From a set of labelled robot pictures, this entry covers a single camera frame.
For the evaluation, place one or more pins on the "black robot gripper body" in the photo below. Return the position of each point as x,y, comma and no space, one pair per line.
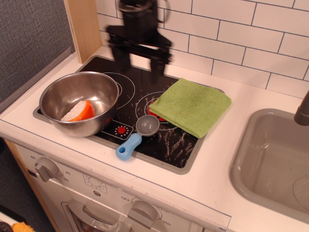
139,34

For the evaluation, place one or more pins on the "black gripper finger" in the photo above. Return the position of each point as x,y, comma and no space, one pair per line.
121,57
157,68

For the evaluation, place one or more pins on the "orange and white toy fish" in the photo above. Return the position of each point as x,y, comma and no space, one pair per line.
81,111

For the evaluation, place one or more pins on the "green cloth towel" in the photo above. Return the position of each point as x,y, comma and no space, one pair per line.
191,107

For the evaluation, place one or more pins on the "black toy stovetop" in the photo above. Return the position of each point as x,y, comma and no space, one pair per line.
170,148

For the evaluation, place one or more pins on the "stainless steel bowl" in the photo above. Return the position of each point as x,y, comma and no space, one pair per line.
63,94

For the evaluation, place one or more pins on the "grey timer knob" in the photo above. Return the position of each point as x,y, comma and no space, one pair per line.
46,169

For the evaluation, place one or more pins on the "grey oven knob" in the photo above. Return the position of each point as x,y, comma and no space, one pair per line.
143,213

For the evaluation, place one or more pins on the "grey plastic sink basin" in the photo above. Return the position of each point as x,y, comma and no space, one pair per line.
271,164

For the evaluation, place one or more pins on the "grey faucet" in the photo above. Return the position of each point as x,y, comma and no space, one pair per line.
302,114

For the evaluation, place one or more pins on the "orange fuzzy object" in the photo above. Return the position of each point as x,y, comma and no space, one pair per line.
16,227

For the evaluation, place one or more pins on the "light wooden side post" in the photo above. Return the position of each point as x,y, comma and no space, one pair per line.
84,26

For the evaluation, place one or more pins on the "grey scoop with blue handle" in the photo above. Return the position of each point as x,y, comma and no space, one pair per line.
146,126

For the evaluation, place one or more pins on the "grey oven door handle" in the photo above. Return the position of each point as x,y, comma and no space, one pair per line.
88,214

